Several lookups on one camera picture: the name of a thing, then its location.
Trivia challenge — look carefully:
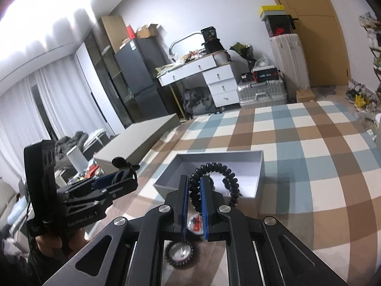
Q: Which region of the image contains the grey bag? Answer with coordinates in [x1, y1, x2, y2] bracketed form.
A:
[181, 87, 215, 117]

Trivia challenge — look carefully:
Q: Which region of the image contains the person's left hand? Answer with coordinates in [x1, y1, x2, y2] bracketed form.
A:
[37, 228, 90, 259]

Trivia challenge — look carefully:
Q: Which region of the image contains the black red flat box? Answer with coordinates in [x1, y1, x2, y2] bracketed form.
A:
[251, 68, 281, 83]

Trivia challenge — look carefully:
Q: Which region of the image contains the black hair claw clip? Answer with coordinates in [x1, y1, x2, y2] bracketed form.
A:
[112, 157, 139, 183]

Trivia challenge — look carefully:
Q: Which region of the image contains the black shoe box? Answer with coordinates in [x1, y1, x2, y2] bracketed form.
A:
[263, 15, 299, 38]

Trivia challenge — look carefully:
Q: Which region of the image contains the dark clothes pile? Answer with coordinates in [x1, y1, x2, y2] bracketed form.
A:
[54, 128, 108, 162]

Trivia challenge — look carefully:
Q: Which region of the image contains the yellow green sneaker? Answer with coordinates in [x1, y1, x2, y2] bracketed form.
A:
[352, 94, 372, 108]

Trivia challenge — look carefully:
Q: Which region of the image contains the white suitcase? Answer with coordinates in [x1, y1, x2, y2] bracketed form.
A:
[269, 33, 311, 96]

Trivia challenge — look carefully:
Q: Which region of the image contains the small brown cardboard box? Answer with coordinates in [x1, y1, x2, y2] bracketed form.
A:
[295, 88, 316, 104]

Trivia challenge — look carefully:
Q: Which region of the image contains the wooden door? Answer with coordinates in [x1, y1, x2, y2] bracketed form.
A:
[261, 0, 351, 87]

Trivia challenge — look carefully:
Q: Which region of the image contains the wooden board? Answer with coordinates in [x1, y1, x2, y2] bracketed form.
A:
[100, 15, 129, 55]

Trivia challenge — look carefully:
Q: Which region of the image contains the glass door cabinet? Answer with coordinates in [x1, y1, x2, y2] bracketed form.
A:
[75, 32, 132, 138]

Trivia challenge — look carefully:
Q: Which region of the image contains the grey cardboard box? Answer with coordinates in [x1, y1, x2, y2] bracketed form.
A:
[153, 150, 265, 200]

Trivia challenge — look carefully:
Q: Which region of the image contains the white drawer desk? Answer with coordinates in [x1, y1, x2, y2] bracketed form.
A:
[157, 53, 239, 108]

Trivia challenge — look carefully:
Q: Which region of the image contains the black spiral hair tie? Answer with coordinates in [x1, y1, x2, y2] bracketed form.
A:
[189, 162, 239, 212]

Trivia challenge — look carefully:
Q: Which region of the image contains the dark wrapped bouquet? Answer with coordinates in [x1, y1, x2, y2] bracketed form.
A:
[230, 42, 256, 70]

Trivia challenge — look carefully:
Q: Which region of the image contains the clear plastic bag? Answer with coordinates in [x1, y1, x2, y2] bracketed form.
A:
[254, 56, 275, 71]

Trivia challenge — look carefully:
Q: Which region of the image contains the yellow grey shoe box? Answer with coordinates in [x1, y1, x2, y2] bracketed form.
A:
[260, 5, 285, 21]

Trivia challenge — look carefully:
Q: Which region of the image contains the open cardboard box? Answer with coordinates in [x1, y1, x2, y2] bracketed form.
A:
[136, 23, 159, 40]

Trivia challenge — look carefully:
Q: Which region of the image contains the white cylinder bin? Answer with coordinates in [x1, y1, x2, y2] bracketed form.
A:
[66, 149, 89, 176]

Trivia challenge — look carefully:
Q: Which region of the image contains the round pin badge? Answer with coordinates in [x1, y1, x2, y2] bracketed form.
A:
[165, 240, 197, 268]

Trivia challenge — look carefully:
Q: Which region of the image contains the oval mirror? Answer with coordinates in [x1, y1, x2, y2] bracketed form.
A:
[169, 32, 206, 61]

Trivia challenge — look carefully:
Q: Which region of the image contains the white curtain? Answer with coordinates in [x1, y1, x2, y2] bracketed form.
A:
[0, 48, 100, 182]

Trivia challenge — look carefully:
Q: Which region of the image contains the black bag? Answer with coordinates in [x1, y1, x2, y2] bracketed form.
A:
[201, 27, 224, 53]

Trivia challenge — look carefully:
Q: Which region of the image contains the white ribbed bin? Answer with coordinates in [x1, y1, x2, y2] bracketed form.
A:
[214, 51, 232, 66]

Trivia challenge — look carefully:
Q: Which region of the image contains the silver suitcase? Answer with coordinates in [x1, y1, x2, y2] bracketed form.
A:
[236, 79, 288, 110]

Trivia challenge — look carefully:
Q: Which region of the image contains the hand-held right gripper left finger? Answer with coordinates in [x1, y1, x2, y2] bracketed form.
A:
[42, 175, 191, 286]

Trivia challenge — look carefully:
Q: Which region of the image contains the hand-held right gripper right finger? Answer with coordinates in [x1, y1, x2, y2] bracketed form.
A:
[200, 176, 349, 286]

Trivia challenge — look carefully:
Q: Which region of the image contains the small red white badge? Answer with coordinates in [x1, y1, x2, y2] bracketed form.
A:
[187, 214, 205, 233]

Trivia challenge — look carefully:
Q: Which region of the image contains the dark grey fridge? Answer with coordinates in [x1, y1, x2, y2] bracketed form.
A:
[114, 37, 171, 123]

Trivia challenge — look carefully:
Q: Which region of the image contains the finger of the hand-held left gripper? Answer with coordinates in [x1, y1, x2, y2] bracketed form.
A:
[58, 176, 139, 207]
[80, 172, 120, 189]

